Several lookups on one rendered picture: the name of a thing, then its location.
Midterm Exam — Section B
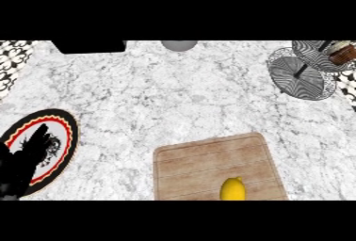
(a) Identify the yellow lemon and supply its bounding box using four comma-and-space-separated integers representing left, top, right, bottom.
219, 176, 249, 201

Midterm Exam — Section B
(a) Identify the brown cupcake with white frosting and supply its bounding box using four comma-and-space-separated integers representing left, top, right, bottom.
327, 40, 356, 66

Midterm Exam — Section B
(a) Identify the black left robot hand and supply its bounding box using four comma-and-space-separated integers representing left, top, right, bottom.
0, 123, 52, 201

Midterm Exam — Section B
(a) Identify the round black red patterned plate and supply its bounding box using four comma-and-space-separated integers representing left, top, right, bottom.
0, 108, 82, 198

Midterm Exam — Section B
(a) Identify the black box appliance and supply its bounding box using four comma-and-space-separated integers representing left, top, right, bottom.
51, 40, 129, 55

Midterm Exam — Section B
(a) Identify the grey wire tiered basket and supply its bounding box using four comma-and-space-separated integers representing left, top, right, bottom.
266, 40, 356, 102

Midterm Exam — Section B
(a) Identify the grey round object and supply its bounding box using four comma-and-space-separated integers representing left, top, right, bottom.
160, 40, 201, 53

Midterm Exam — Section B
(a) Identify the brown wooden cutting board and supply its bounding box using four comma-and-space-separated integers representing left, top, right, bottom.
154, 132, 290, 201

